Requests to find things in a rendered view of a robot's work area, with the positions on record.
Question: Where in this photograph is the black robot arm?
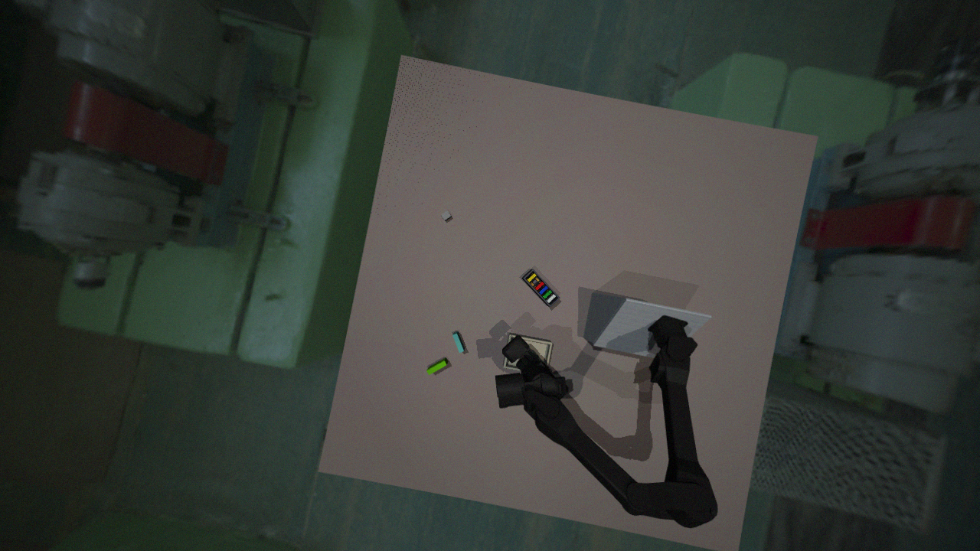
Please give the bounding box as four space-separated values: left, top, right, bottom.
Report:
495 315 718 528

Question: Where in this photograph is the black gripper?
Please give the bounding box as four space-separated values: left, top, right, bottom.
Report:
502 335 555 381

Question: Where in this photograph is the green rectangular block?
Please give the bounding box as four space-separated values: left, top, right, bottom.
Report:
427 358 449 375

